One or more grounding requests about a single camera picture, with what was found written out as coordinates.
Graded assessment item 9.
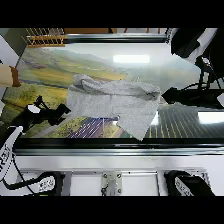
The beige garment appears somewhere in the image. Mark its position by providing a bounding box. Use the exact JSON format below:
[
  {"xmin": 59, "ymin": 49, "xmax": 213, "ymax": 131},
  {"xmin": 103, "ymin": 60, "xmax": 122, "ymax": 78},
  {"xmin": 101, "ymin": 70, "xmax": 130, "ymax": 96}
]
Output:
[{"xmin": 0, "ymin": 63, "xmax": 22, "ymax": 89}]

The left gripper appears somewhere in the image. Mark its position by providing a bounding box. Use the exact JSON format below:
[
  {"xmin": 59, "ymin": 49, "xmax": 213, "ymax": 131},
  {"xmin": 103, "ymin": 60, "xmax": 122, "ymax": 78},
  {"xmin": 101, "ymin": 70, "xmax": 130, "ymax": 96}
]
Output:
[{"xmin": 45, "ymin": 103, "xmax": 72, "ymax": 127}]

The brown clothes hanger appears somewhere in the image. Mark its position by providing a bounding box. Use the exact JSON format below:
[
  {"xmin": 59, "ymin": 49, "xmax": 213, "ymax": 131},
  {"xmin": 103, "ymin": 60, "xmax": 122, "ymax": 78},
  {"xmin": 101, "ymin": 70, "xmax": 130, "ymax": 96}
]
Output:
[{"xmin": 21, "ymin": 27, "xmax": 66, "ymax": 48}]

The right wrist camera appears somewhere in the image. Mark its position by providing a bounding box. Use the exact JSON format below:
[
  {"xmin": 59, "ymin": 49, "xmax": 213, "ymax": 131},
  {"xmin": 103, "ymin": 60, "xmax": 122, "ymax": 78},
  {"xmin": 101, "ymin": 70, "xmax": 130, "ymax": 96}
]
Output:
[{"xmin": 195, "ymin": 55, "xmax": 214, "ymax": 92}]

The black cable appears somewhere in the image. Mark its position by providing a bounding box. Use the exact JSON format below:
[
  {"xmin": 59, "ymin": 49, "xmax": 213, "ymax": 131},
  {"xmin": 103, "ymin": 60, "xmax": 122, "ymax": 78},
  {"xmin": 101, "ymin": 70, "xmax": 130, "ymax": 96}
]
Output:
[{"xmin": 13, "ymin": 159, "xmax": 36, "ymax": 195}]

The silver frame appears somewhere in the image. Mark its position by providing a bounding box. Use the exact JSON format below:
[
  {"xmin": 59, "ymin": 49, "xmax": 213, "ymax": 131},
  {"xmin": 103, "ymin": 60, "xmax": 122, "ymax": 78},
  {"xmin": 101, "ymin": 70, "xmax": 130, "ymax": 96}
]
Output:
[{"xmin": 13, "ymin": 147, "xmax": 224, "ymax": 197}]

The grey garment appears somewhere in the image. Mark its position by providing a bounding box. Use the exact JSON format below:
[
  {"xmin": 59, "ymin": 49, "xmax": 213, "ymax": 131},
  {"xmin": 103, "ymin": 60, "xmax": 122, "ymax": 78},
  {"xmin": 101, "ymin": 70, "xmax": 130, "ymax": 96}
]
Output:
[{"xmin": 66, "ymin": 73, "xmax": 162, "ymax": 141}]

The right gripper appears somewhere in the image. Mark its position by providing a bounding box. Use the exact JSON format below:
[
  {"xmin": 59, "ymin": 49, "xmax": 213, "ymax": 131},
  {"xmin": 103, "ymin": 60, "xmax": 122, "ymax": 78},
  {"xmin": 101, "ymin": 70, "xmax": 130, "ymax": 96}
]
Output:
[{"xmin": 161, "ymin": 86, "xmax": 188, "ymax": 105}]

